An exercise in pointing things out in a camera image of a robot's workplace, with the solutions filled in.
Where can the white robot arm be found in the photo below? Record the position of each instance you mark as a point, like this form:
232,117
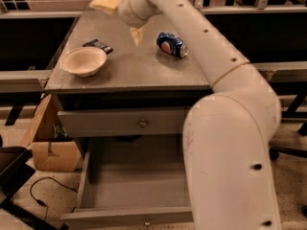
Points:
226,134

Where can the dark blue rxbar wrapper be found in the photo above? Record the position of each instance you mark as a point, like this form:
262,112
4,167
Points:
98,44

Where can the closed grey top drawer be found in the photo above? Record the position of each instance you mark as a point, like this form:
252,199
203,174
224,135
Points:
121,122

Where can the black chair at left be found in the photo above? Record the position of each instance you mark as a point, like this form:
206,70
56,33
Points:
14,173

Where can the black office chair base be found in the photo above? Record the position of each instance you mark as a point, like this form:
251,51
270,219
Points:
291,137

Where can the blue pepsi can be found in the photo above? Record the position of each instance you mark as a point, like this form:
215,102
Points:
172,45

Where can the open grey middle drawer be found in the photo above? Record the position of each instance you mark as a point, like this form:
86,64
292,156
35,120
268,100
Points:
126,182

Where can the brass top drawer knob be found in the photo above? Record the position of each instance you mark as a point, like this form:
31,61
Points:
143,123

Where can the white paper bowl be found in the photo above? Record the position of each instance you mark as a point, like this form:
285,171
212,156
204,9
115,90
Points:
83,62

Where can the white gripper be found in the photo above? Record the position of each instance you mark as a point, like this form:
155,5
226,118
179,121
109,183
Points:
129,12

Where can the brown cardboard box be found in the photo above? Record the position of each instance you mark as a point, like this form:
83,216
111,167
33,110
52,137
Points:
50,153

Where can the grey wooden drawer cabinet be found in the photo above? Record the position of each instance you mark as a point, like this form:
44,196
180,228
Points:
133,76

